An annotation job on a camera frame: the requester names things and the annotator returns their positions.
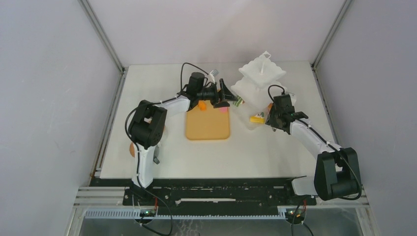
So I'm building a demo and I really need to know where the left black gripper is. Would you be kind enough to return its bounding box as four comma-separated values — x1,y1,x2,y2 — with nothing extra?
197,79,238,108

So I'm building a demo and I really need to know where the green layered cake slice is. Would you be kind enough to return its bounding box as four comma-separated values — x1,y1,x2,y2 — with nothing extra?
233,96,244,107

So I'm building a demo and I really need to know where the yellow cream cake slice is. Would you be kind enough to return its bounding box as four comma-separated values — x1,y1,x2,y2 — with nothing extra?
249,112,266,124

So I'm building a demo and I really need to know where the white three tier stand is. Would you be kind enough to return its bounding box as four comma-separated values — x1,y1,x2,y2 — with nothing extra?
231,51,286,130

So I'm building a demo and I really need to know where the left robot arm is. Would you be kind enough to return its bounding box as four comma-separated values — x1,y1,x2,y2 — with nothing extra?
125,72,237,205

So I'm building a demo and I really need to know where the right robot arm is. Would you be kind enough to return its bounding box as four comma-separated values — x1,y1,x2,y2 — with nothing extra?
266,94,362,205

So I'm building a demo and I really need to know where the small orange pastry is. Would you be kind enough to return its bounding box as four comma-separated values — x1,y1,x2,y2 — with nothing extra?
198,101,207,111

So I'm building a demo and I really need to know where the yellow serving tray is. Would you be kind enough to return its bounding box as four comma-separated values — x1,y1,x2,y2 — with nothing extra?
185,101,231,141

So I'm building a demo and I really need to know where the grey mug with rattan lid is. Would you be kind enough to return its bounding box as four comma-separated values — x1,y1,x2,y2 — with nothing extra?
129,143,136,158

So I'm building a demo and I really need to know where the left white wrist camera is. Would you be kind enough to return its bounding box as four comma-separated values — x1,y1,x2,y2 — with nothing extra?
208,69,219,83

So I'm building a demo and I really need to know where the left black camera cable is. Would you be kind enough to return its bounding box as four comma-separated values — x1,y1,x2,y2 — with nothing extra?
124,62,212,236

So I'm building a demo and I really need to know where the black camera cable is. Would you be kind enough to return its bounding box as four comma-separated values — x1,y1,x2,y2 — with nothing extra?
267,85,363,236
124,62,212,236

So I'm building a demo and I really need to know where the right black camera cable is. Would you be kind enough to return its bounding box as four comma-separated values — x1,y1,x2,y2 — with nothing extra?
267,85,363,236

